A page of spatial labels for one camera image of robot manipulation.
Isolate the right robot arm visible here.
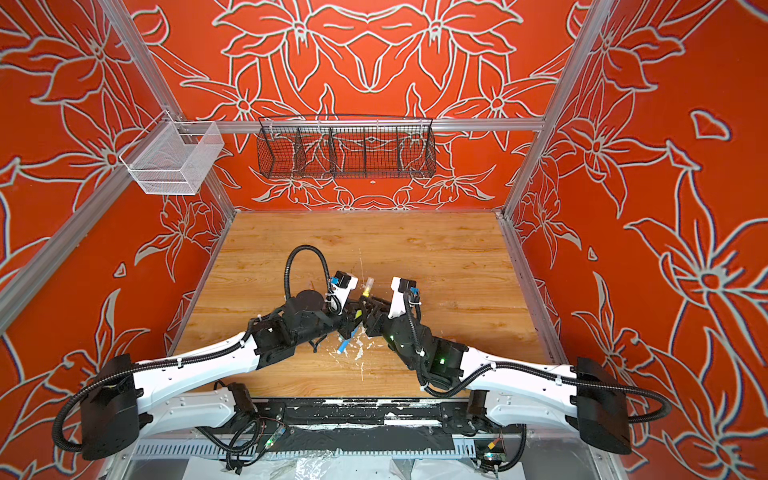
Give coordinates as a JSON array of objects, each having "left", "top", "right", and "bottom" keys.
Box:
[{"left": 359, "top": 297, "right": 631, "bottom": 455}]

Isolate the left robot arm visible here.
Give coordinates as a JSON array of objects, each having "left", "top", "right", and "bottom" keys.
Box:
[{"left": 77, "top": 291, "right": 361, "bottom": 460}]

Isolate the blue marker pen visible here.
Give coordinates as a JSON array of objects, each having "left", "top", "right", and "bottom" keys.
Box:
[{"left": 337, "top": 327, "right": 360, "bottom": 355}]

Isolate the clear plastic bin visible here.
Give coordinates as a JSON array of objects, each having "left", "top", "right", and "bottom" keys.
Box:
[{"left": 119, "top": 121, "right": 224, "bottom": 196}]

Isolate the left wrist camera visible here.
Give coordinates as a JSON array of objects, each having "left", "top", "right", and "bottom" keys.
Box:
[{"left": 328, "top": 271, "right": 359, "bottom": 314}]

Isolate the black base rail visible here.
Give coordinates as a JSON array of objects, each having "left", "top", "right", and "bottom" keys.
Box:
[{"left": 202, "top": 397, "right": 523, "bottom": 437}]

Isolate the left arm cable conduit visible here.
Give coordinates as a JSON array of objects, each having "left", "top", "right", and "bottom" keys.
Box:
[{"left": 51, "top": 244, "right": 335, "bottom": 454}]

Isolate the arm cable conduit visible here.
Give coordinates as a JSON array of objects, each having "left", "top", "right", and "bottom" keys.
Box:
[
  {"left": 403, "top": 287, "right": 673, "bottom": 425},
  {"left": 51, "top": 244, "right": 335, "bottom": 454}
]

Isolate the black wire basket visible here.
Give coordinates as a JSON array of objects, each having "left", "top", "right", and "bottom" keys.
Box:
[{"left": 256, "top": 115, "right": 437, "bottom": 180}]

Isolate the white cable duct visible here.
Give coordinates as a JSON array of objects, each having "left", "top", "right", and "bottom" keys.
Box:
[{"left": 130, "top": 436, "right": 478, "bottom": 462}]

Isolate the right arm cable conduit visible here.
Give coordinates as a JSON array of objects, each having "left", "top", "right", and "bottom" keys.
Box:
[{"left": 403, "top": 287, "right": 673, "bottom": 425}]

